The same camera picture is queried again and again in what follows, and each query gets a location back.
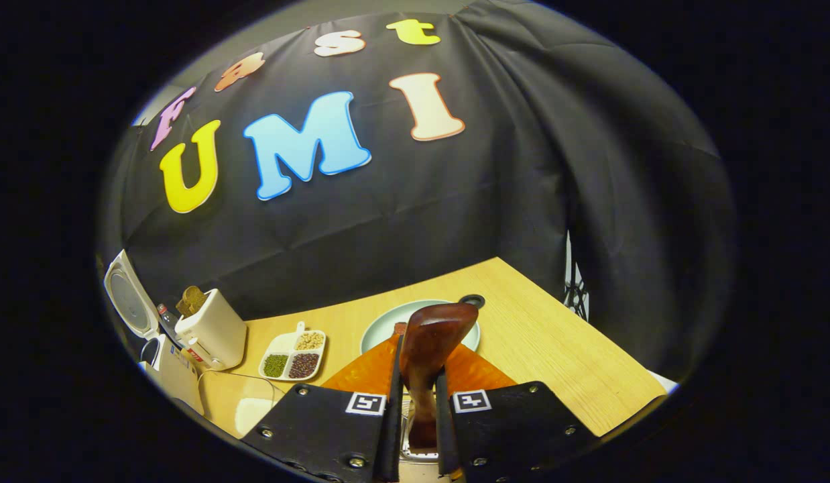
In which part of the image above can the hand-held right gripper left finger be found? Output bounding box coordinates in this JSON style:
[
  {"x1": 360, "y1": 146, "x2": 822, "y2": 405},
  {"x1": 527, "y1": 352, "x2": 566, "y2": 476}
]
[{"x1": 241, "y1": 334, "x2": 406, "y2": 483}]

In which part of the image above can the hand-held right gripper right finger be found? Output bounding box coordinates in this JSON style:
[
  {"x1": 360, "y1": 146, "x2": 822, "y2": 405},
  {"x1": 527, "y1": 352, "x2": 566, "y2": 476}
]
[{"x1": 434, "y1": 342, "x2": 600, "y2": 482}]

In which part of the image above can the metal wire chopstick holder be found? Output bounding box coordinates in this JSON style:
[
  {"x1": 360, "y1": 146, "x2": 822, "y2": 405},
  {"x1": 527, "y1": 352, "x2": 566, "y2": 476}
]
[{"x1": 402, "y1": 396, "x2": 449, "y2": 464}]

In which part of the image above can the brown wooden spoon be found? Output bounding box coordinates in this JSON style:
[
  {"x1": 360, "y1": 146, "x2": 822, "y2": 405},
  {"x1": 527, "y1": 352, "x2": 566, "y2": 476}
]
[{"x1": 398, "y1": 302, "x2": 479, "y2": 450}]

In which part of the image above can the clear plastic rice box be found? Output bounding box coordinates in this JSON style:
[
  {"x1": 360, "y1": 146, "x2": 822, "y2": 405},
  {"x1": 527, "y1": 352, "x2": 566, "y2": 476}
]
[{"x1": 199, "y1": 370, "x2": 286, "y2": 440}]

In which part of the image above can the white rice cooker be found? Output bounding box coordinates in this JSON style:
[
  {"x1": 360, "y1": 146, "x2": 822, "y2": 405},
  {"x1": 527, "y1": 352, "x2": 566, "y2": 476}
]
[{"x1": 105, "y1": 250, "x2": 206, "y2": 415}]

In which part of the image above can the pale green plate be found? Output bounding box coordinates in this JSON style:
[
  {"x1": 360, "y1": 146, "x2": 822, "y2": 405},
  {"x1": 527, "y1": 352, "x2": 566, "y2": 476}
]
[{"x1": 359, "y1": 299, "x2": 481, "y2": 355}]

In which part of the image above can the white divided dish of grains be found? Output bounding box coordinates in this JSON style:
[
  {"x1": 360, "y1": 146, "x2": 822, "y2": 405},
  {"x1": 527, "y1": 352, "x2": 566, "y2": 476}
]
[{"x1": 258, "y1": 322, "x2": 327, "y2": 382}]

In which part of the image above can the black tripod stand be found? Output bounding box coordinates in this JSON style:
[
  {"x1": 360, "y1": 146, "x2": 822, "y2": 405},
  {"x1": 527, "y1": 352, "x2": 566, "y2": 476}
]
[{"x1": 564, "y1": 231, "x2": 590, "y2": 323}]

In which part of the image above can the white toaster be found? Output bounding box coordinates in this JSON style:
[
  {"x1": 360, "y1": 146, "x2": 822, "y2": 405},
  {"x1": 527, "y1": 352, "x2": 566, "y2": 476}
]
[{"x1": 175, "y1": 288, "x2": 248, "y2": 371}]

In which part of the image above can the black backdrop cloth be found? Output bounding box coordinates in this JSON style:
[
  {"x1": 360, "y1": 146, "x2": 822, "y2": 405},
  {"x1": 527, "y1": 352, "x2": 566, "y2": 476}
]
[{"x1": 97, "y1": 0, "x2": 737, "y2": 383}]

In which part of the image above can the brown bread slice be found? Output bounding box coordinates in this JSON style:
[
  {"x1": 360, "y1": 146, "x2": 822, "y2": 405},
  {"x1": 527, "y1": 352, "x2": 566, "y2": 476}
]
[{"x1": 176, "y1": 286, "x2": 209, "y2": 317}]

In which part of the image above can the glass bottle with red label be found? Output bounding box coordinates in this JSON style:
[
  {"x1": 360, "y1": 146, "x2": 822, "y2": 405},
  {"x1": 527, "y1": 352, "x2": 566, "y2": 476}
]
[{"x1": 157, "y1": 304, "x2": 208, "y2": 366}]

